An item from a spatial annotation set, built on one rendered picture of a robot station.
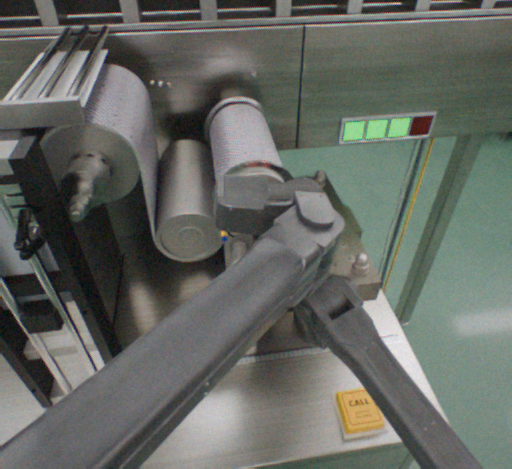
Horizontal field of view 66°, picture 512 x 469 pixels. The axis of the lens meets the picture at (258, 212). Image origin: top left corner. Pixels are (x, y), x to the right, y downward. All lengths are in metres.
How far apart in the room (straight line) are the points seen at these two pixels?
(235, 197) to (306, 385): 0.52
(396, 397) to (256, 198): 0.29
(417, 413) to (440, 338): 1.62
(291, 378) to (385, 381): 0.35
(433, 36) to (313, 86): 0.28
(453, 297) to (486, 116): 1.31
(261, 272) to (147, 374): 0.12
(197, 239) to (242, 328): 0.44
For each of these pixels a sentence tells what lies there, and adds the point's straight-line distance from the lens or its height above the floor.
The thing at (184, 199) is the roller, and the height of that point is 1.23.
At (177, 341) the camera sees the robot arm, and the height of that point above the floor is 1.43.
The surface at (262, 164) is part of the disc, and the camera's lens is 0.65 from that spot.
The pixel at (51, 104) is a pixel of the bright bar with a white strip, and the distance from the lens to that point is 0.58.
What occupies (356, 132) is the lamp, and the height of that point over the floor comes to 1.18.
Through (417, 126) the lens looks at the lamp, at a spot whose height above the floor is 1.18.
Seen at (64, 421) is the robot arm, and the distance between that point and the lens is 0.27.
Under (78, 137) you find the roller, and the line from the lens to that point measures 0.63.
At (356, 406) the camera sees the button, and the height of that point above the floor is 0.92.
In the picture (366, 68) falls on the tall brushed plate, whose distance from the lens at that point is 1.00.
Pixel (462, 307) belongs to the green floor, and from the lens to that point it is 2.33.
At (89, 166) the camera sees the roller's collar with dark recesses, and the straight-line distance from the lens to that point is 0.60.
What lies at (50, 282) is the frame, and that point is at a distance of 0.65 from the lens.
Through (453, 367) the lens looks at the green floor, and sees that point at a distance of 2.09.
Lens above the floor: 1.67
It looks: 40 degrees down
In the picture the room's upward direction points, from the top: straight up
